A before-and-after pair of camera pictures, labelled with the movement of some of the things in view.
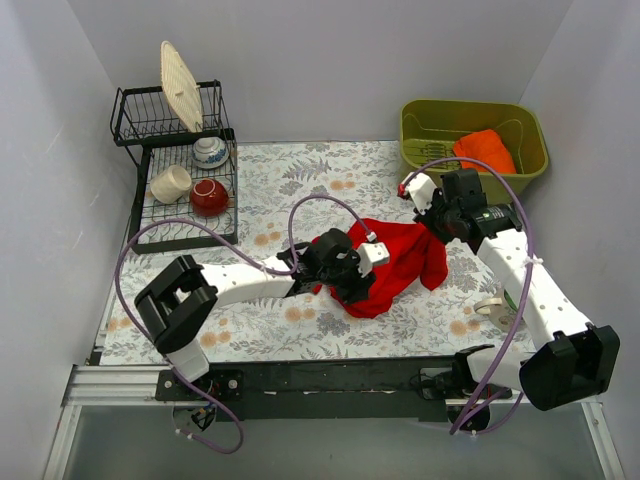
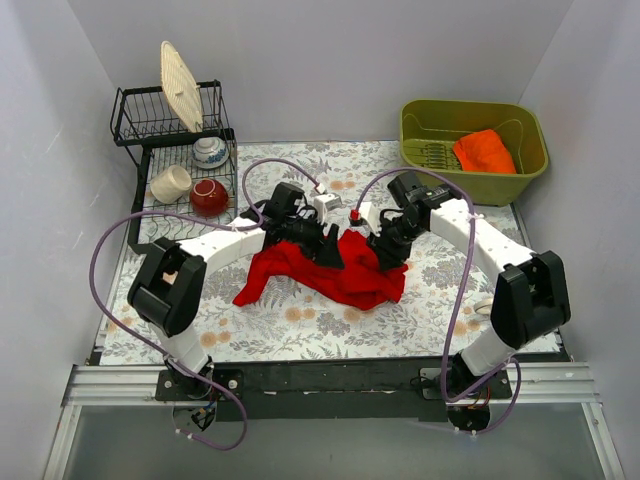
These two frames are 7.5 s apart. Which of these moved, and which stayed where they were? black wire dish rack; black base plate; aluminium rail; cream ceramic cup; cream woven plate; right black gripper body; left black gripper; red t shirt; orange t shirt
Moved: red t shirt; left black gripper; right black gripper body
Stayed: aluminium rail; orange t shirt; black wire dish rack; cream woven plate; cream ceramic cup; black base plate
